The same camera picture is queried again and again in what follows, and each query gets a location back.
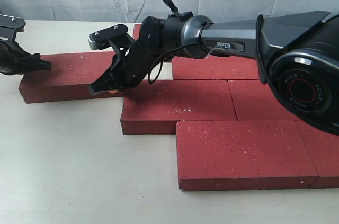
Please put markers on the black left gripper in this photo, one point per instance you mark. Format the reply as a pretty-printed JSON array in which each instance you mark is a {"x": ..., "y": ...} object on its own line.
[{"x": 16, "y": 61}]

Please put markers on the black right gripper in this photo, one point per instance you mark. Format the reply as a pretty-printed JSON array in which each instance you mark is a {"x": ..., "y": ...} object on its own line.
[{"x": 130, "y": 64}]

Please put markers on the red brick with white specks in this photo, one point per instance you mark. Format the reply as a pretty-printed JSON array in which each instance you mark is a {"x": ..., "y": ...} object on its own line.
[{"x": 156, "y": 109}]

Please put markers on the long red brick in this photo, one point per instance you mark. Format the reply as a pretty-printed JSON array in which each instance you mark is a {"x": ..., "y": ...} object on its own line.
[{"x": 68, "y": 79}]

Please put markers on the red brick with groove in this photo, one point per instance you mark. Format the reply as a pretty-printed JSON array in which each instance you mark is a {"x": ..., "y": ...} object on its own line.
[{"x": 214, "y": 68}]

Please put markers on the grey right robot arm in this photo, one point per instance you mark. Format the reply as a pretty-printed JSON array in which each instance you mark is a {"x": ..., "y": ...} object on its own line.
[{"x": 296, "y": 56}]

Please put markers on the back left red brick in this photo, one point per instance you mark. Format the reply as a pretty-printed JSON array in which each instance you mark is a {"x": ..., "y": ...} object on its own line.
[{"x": 136, "y": 31}]

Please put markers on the third row red brick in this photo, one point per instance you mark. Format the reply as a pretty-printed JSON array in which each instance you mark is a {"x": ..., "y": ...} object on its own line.
[{"x": 254, "y": 101}]

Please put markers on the front large red brick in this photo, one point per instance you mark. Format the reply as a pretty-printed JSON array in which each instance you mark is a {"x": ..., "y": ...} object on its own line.
[{"x": 242, "y": 155}]

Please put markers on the front right red brick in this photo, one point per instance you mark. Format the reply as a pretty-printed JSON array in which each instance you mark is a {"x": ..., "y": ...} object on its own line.
[{"x": 323, "y": 151}]

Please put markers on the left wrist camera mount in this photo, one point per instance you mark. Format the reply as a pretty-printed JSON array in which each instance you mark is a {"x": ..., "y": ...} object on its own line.
[{"x": 10, "y": 26}]

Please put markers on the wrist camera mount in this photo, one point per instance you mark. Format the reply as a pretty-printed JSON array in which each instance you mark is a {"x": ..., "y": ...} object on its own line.
[
  {"x": 114, "y": 36},
  {"x": 10, "y": 26}
]

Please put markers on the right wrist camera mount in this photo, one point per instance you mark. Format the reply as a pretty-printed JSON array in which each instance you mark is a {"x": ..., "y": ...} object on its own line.
[{"x": 114, "y": 36}]

